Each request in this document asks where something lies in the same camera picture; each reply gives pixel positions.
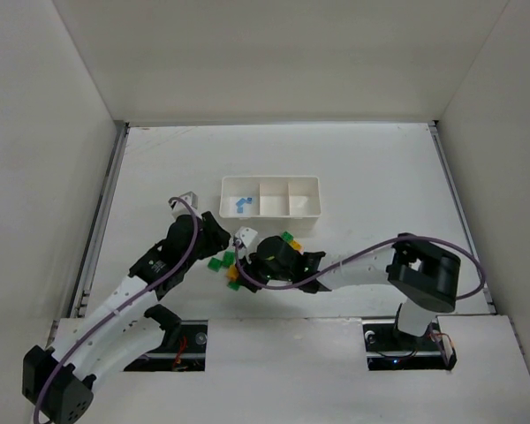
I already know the left aluminium rail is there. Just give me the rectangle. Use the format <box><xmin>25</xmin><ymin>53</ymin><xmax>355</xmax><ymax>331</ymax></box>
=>
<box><xmin>45</xmin><ymin>120</ymin><xmax>130</xmax><ymax>347</ymax></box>

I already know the green curved lego brick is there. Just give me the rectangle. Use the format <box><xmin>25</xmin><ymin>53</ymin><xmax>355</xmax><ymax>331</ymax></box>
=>
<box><xmin>222</xmin><ymin>251</ymin><xmax>236</xmax><ymax>269</ymax></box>
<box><xmin>208</xmin><ymin>258</ymin><xmax>222</xmax><ymax>272</ymax></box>

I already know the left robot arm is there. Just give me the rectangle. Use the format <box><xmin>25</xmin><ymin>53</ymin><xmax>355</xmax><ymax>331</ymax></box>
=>
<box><xmin>22</xmin><ymin>212</ymin><xmax>231</xmax><ymax>423</ymax></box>

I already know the purple cable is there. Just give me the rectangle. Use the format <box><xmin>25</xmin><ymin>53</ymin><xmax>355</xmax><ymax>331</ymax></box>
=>
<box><xmin>232</xmin><ymin>236</ymin><xmax>488</xmax><ymax>300</ymax></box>
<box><xmin>33</xmin><ymin>197</ymin><xmax>202</xmax><ymax>423</ymax></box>

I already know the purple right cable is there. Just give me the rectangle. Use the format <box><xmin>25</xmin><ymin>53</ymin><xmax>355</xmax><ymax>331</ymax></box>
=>
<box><xmin>232</xmin><ymin>236</ymin><xmax>488</xmax><ymax>300</ymax></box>

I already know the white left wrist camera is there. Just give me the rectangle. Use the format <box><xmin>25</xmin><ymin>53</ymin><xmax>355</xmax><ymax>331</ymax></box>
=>
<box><xmin>168</xmin><ymin>192</ymin><xmax>201</xmax><ymax>219</ymax></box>

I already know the right aluminium rail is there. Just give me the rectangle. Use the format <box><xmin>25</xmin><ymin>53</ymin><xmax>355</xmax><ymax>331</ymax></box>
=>
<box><xmin>426</xmin><ymin>121</ymin><xmax>496</xmax><ymax>315</ymax></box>

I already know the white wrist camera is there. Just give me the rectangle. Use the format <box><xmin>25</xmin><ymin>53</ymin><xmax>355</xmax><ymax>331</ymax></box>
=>
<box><xmin>168</xmin><ymin>192</ymin><xmax>201</xmax><ymax>219</ymax></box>
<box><xmin>234</xmin><ymin>226</ymin><xmax>259</xmax><ymax>252</ymax></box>

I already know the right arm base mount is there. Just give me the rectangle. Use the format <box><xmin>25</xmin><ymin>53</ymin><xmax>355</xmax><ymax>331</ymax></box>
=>
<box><xmin>362</xmin><ymin>317</ymin><xmax>458</xmax><ymax>372</ymax></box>

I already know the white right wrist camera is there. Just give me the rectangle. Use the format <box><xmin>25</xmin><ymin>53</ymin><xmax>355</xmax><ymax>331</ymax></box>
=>
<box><xmin>234</xmin><ymin>226</ymin><xmax>259</xmax><ymax>252</ymax></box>

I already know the yellow rectangular lego brick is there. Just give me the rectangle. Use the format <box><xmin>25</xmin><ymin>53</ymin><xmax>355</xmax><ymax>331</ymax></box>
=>
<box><xmin>289</xmin><ymin>240</ymin><xmax>302</xmax><ymax>252</ymax></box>

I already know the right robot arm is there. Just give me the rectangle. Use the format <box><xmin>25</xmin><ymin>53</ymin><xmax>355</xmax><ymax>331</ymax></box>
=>
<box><xmin>233</xmin><ymin>228</ymin><xmax>461</xmax><ymax>337</ymax></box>

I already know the green square lego brick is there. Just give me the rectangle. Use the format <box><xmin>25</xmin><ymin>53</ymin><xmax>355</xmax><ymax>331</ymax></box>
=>
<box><xmin>281</xmin><ymin>231</ymin><xmax>293</xmax><ymax>243</ymax></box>

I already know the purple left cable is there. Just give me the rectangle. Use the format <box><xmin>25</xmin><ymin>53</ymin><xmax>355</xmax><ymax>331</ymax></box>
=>
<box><xmin>33</xmin><ymin>197</ymin><xmax>202</xmax><ymax>423</ymax></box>

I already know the yellow rounded lego brick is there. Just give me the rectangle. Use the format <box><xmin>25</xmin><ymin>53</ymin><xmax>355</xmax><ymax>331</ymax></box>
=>
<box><xmin>226</xmin><ymin>265</ymin><xmax>239</xmax><ymax>282</ymax></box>

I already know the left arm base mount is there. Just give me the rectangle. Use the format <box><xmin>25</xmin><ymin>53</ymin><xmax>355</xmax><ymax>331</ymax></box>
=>
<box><xmin>124</xmin><ymin>305</ymin><xmax>208</xmax><ymax>373</ymax></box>

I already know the white three-compartment tray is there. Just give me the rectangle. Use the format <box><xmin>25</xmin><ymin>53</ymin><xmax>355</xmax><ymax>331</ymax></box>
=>
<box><xmin>219</xmin><ymin>175</ymin><xmax>322</xmax><ymax>229</ymax></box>

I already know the aluminium rail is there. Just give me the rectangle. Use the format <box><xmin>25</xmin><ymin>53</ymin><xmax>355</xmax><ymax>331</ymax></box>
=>
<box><xmin>45</xmin><ymin>120</ymin><xmax>130</xmax><ymax>347</ymax></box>
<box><xmin>426</xmin><ymin>121</ymin><xmax>496</xmax><ymax>315</ymax></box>

